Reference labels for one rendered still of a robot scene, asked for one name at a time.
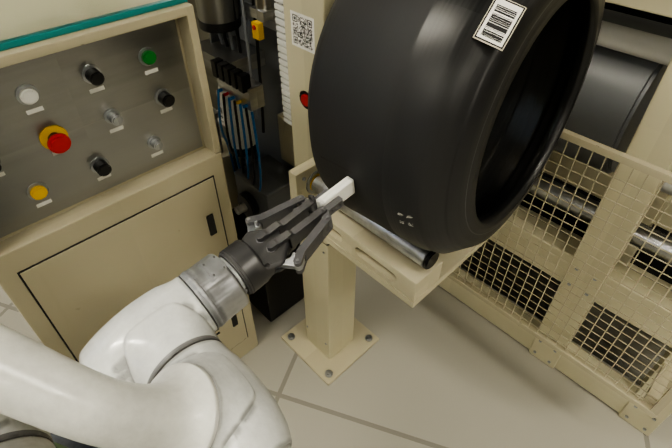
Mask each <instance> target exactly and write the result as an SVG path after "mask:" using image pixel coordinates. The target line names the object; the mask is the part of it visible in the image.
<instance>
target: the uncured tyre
mask: <svg viewBox="0 0 672 448"><path fill-rule="evenodd" d="M510 1H513V2H515V3H517V4H520V5H522V6H524V7H526V8H527V9H526V11H525V12H524V14H523V16H522V18H521V19H520V21H519V23H518V25H517V26H516V28H515V30H514V32H513V33H512V35H511V37H510V39H509V41H508V42H507V44H506V46H505V48H504V49H503V51H500V50H498V49H496V48H494V47H492V46H490V45H487V44H485V43H483V42H481V41H479V40H477V39H474V38H473V35H474V34H475V32H476V30H477V28H478V27H479V25H480V23H481V21H482V20H483V18H484V16H485V14H486V13H487V11H488V9H489V7H490V5H491V4H492V2H493V0H335V1H334V3H333V5H332V7H331V9H330V11H329V14H328V16H327V18H326V21H325V23H324V26H323V29H322V31H321V34H320V37H319V40H318V44H317V47H316V51H315V55H314V59H313V64H312V69H311V75H310V82H309V91H308V121H309V132H310V142H311V148H312V153H313V158H314V161H315V164H316V167H317V170H318V172H319V175H320V177H321V178H322V180H323V182H324V183H325V185H326V186H327V187H328V189H331V188H332V187H333V186H335V185H336V184H337V183H339V182H340V181H341V180H343V179H344V178H345V177H347V176H348V177H350V178H352V179H353V180H354V187H355V193H354V194H353V195H351V196H350V197H349V198H347V199H346V200H345V201H344V202H343V204H344V205H345V206H347V207H348V208H350V209H352V210H353V211H355V212H357V213H359V214H360V215H362V216H364V217H366V218H367V219H369V220H371V221H373V222H374V223H376V224H378V225H380V226H381V227H383V228H385V229H387V230H388V231H390V232H392V233H393V234H395V235H397V236H399V237H400V238H402V239H404V240H406V241H407V242H409V243H411V244H413V245H414V246H416V247H418V248H420V249H424V250H428V251H432V252H436V253H441V254H445V253H450V252H454V251H458V250H462V249H466V248H469V247H473V246H476V245H479V244H481V243H482V242H484V241H485V240H487V239H488V238H490V237H491V236H492V235H493V234H494V233H495V232H496V231H497V230H498V229H499V228H500V227H501V226H502V225H503V224H504V223H505V222H506V221H507V220H508V219H509V217H510V216H511V215H512V214H513V213H514V211H515V210H516V209H517V207H518V206H519V205H520V203H521V202H522V201H523V199H524V198H525V196H526V195H527V193H528V192H529V190H530V189H531V187H532V186H533V184H534V183H535V181H536V180H537V178H538V176H539V175H540V173H541V171H542V170H543V168H544V166H545V164H546V163H547V161H548V159H549V157H550V155H551V154H552V152H553V150H554V148H555V146H556V144H557V142H558V140H559V138H560V136H561V134H562V132H563V130H564V128H565V126H566V124H567V121H568V119H569V117H570V115H571V112H572V110H573V108H574V106H575V103H576V101H577V98H578V96H579V93H580V91H581V88H582V86H583V83H584V80H585V78H586V75H587V72H588V69H589V66H590V63H591V60H592V57H593V54H594V50H595V47H596V43H597V40H598V36H599V32H600V28H601V23H602V18H603V13H604V7H605V0H510ZM321 156H322V157H324V158H326V159H328V160H330V161H332V162H334V163H336V164H338V165H340V166H342V167H344V168H345V169H347V170H349V171H351V172H353V174H352V173H350V172H348V171H346V170H344V169H342V168H340V167H338V166H336V165H334V164H332V163H330V162H329V161H327V160H325V159H323V158H321ZM396 209H397V210H399V211H401V212H405V213H409V214H413V215H414V220H415V226H416V229H413V228H409V227H406V226H402V225H400V224H399V223H398V220H397V215H396Z"/></svg>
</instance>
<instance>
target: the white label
mask: <svg viewBox="0 0 672 448"><path fill-rule="evenodd" d="M526 9H527V8H526V7H524V6H522V5H520V4H517V3H515V2H513V1H510V0H493V2H492V4H491V5H490V7H489V9H488V11H487V13H486V14H485V16H484V18H483V20H482V21H481V23H480V25H479V27H478V28H477V30H476V32H475V34H474V35H473V38H474V39H477V40H479V41H481V42H483V43H485V44H487V45H490V46H492V47H494V48H496V49H498V50H500V51H503V49H504V48H505V46H506V44H507V42H508V41H509V39H510V37H511V35H512V33H513V32H514V30H515V28H516V26H517V25H518V23H519V21H520V19H521V18H522V16H523V14H524V12H525V11H526Z"/></svg>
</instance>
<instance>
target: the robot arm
mask: <svg viewBox="0 0 672 448"><path fill-rule="evenodd" d="M354 193H355V187H354V180H353V179H352V178H350V177H348V176H347V177H345V178H344V179H343V180H341V181H340V182H339V183H337V184H336V185H335V186H333V187H332V188H331V189H325V190H323V191H322V192H321V193H319V194H318V195H317V196H315V197H314V195H308V198H309V199H307V198H305V197H304V196H303V195H299V196H297V197H295V198H292V199H290V200H288V201H286V202H284V203H282V204H280V205H278V206H276V207H274V208H272V209H270V210H268V211H266V212H264V213H261V214H259V215H255V216H250V217H247V218H246V219H245V222H246V225H247V229H248V232H247V233H246V234H245V235H244V237H243V238H242V240H236V241H234V242H233V243H231V244H230V245H229V246H227V247H226V248H225V249H223V250H222V251H221V252H219V255H218V257H219V258H218V257H217V256H216V255H214V254H208V255H207V256H205V257H204V258H202V259H201V260H200V261H198V262H197V263H196V264H194V265H193V266H191V267H190V268H189V269H187V270H186V271H183V272H182V273H181V274H180V275H179V276H178V277H176V278H175V279H173V280H171V281H169V282H167V283H165V284H162V285H160V286H157V287H155V288H153V289H151V290H150V291H148V292H146V293H145V294H143V295H142V296H140V297H139V298H137V299H136V300H134V301H133V302H132V303H130V304H129V305H128V306H126V307H125V308H124V309H122V310H121V311H120V312H119V313H118V314H116V315H115V316H114V317H113V318H112V319H110V320H109V321H108V322H107V323H106V324H105V325H104V326H103V327H102V328H101V329H100V330H99V331H98V332H97V333H96V334H95V335H94V336H93V337H92V338H91V339H90V340H89V342H88V343H87V344H86V345H85V347H84V348H83V349H82V351H81V352H80V354H79V362H77V361H75V360H73V359H71V358H69V357H67V356H65V355H63V354H61V353H59V352H57V351H55V350H53V349H51V348H49V347H47V346H45V345H43V344H41V343H39V342H37V341H35V340H33V339H31V338H29V337H27V336H25V335H23V334H21V333H19V332H17V331H15V330H13V329H11V328H9V327H7V326H5V325H3V324H1V323H0V448H56V447H55V445H54V442H53V439H52V437H51V433H53V434H55V435H58V436H61V437H64V438H67V439H70V440H73V441H76V442H80V443H83V444H86V445H90V446H94V447H98V448H291V446H292V437H291V433H290V429H289V426H288V423H287V421H286V419H285V417H284V414H283V413H282V411H281V409H280V407H279V405H278V403H277V402H276V400H275V399H274V397H273V396H272V395H271V393H270V392H269V391H268V389H267V388H266V387H265V385H264V384H263V383H262V382H261V381H260V379H259V378H258V377H257V376H256V375H255V373H254V372H253V371H252V370H251V369H250V368H249V367H248V366H247V365H246V364H245V363H244V362H243V361H242V360H241V359H240V358H239V357H238V356H237V355H236V354H234V353H233V352H231V351H230V350H229V349H228V348H227V347H226V346H225V345H224V344H223V343H222V342H221V341H220V339H219V338H218V336H217V335H216V333H215V331H216V330H217V329H218V328H220V327H222V326H223V325H224V324H225V323H226V322H227V321H228V320H229V319H231V318H232V317H233V316H234V315H236V314H237V313H238V312H239V311H240V310H242V309H243V308H244V307H245V306H247V305H248V303H249V299H248V296H247V294H248V295H252V294H253V293H255V292H256V291H257V290H258V289H259V288H261V287H262V286H263V285H264V284H266V283H267V282H268V281H269V279H270V278H271V277H272V275H274V274H276V273H278V272H282V271H283V270H284V269H285V268H287V269H295V270H296V273H298V274H302V273H303V272H304V270H305V267H306V263H307V261H308V260H309V258H310V257H311V256H312V255H313V253H314V252H315V251H316V249H317V248H318V247H319V246H320V244H321V243H322V242H323V240H324V239H325V238H326V237H327V235H328V234H329V233H330V232H331V230H332V229H333V222H332V216H331V215H332V214H334V213H335V212H336V211H337V210H339V209H340V208H341V207H342V206H343V202H344V201H345V200H346V199H347V198H349V197H350V196H351V195H353V194H354ZM297 204H298V205H297ZM305 238H306V239H305ZM304 239H305V240H304ZM303 240H304V241H303ZM301 241H303V242H302V244H301V245H300V246H299V247H298V249H297V251H296V253H292V255H291V257H290V258H289V255H290V253H291V252H292V251H293V250H294V249H295V248H296V247H297V245H298V244H299V243H300V242H301Z"/></svg>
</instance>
